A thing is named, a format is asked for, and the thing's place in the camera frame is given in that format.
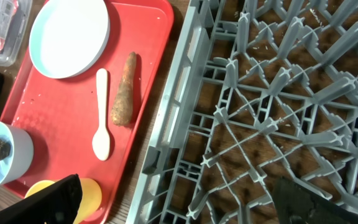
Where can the clear plastic waste bin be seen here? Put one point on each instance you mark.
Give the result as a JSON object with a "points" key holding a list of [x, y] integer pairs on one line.
{"points": [[14, 16]]}

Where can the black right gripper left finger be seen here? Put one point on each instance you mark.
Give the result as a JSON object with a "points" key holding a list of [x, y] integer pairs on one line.
{"points": [[57, 203]]}

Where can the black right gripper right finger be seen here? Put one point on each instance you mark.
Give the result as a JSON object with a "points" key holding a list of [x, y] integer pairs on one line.
{"points": [[297, 205]]}

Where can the yellow plastic cup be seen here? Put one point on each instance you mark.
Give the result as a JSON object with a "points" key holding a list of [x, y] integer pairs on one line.
{"points": [[90, 202]]}

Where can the red plastic tray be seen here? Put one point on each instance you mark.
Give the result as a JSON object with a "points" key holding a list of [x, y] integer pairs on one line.
{"points": [[61, 116]]}

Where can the large light blue plate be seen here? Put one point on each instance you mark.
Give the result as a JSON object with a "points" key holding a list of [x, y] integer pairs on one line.
{"points": [[68, 37]]}

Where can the grey dishwasher rack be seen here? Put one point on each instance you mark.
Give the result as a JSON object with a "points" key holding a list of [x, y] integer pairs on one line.
{"points": [[257, 91]]}

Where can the white plastic spoon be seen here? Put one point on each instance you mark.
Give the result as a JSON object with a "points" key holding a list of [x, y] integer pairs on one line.
{"points": [[101, 139]]}

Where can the brown carrot piece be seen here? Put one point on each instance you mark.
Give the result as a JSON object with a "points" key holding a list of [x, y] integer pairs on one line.
{"points": [[123, 106]]}

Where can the small light blue bowl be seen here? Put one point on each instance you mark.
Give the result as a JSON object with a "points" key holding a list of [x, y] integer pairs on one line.
{"points": [[16, 152]]}

